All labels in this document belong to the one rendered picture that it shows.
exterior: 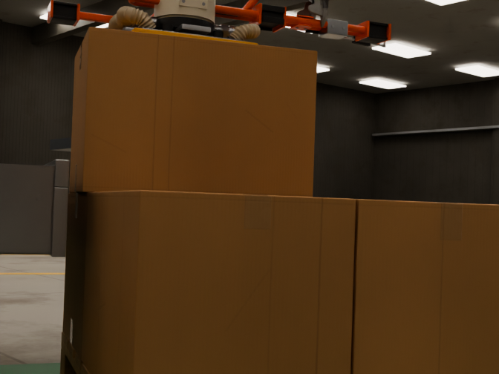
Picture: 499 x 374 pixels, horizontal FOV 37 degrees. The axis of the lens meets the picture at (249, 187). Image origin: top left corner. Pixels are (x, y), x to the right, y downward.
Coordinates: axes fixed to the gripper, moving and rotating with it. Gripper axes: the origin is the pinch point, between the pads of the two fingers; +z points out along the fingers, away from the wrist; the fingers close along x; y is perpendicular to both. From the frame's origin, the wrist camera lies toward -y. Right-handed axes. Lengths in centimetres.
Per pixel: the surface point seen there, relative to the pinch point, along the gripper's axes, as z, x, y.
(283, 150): 39.3, 22.7, 19.2
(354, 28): -0.1, 3.2, -10.5
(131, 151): 42, 22, 59
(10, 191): 53, 38, 87
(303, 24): 0.4, 3.1, 6.2
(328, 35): 2.4, 1.5, -2.8
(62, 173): 48, 38, 77
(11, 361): 107, -47, 82
